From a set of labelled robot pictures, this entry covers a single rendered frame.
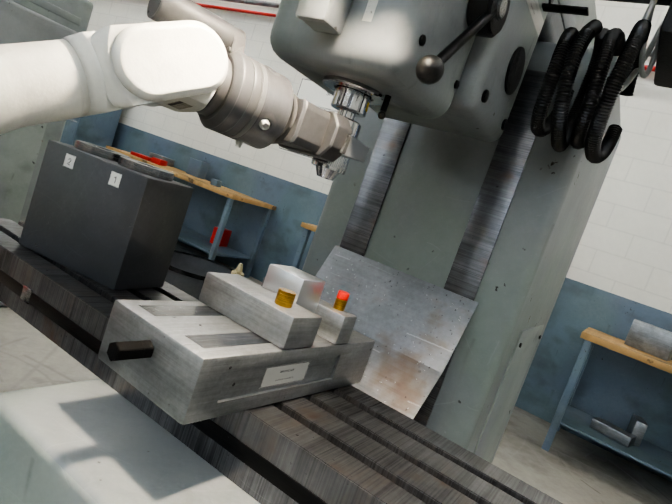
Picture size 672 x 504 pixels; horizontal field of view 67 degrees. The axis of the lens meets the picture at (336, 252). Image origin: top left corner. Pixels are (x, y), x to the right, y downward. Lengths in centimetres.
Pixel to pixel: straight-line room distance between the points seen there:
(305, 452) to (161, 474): 15
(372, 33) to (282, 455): 46
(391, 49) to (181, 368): 39
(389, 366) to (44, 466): 55
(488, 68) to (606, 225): 410
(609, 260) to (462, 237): 384
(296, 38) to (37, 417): 52
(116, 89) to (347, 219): 68
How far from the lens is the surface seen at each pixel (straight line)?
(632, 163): 490
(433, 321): 95
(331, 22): 60
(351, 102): 67
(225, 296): 64
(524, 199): 97
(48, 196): 98
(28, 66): 49
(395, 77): 60
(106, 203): 89
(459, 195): 99
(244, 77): 55
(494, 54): 77
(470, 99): 75
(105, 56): 49
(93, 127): 794
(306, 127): 60
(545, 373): 483
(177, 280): 250
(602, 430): 430
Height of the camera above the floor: 117
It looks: 5 degrees down
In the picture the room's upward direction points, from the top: 19 degrees clockwise
